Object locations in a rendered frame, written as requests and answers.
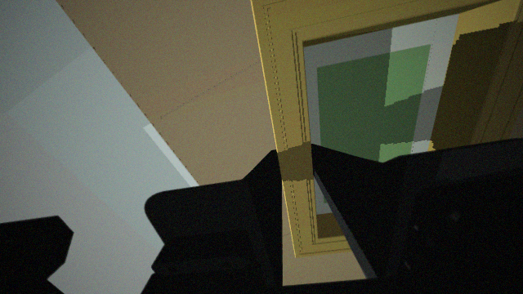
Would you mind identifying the brown wooden board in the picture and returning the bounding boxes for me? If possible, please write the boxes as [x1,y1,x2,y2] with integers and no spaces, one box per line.
[56,0,366,286]

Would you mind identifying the gold picture frame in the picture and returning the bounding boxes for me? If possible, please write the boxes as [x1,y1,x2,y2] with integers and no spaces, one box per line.
[251,0,523,257]

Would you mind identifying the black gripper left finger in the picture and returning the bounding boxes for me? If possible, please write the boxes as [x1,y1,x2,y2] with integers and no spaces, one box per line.
[145,149,283,287]

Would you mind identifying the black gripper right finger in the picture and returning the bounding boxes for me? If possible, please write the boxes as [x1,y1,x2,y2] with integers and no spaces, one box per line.
[311,138,523,279]

